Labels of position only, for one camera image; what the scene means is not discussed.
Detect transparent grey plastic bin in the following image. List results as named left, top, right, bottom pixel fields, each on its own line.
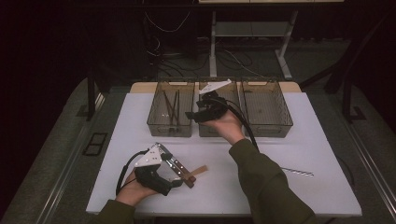
left=147, top=77, right=196, bottom=138
left=241, top=77, right=294, bottom=138
left=197, top=77, right=244, bottom=138

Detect person's left hand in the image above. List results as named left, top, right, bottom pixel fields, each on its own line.
left=115, top=172, right=158, bottom=207

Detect black stand post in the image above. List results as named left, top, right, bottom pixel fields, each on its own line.
left=87, top=71, right=97, bottom=122
left=342, top=77, right=368, bottom=124

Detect black chopstick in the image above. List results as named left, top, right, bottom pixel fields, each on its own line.
left=163, top=90, right=174, bottom=123
left=169, top=91, right=178, bottom=125

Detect thin white hanging cable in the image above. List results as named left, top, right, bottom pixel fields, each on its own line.
left=144, top=10, right=191, bottom=34

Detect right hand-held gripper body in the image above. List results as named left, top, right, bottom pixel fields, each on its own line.
left=194, top=78, right=233, bottom=123

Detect tangle of black floor cables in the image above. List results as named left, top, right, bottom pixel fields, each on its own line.
left=146, top=36, right=255, bottom=78

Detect dark metal spoon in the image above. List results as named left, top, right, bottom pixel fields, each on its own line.
left=280, top=167, right=315, bottom=177

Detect light wooden spoon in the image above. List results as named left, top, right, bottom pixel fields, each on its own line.
left=183, top=164, right=208, bottom=181

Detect aluminium rail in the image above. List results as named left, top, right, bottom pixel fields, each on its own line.
left=342, top=119, right=396, bottom=216
left=35, top=92, right=106, bottom=224

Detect right hand-held gripper cable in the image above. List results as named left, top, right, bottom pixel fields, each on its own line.
left=222, top=98, right=260, bottom=153

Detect white metal desk frame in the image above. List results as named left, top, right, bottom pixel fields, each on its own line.
left=198, top=0, right=345, bottom=80

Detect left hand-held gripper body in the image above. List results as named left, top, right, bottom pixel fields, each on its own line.
left=134, top=143, right=175, bottom=196

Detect person's right hand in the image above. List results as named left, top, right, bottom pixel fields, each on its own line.
left=199, top=108, right=247, bottom=146

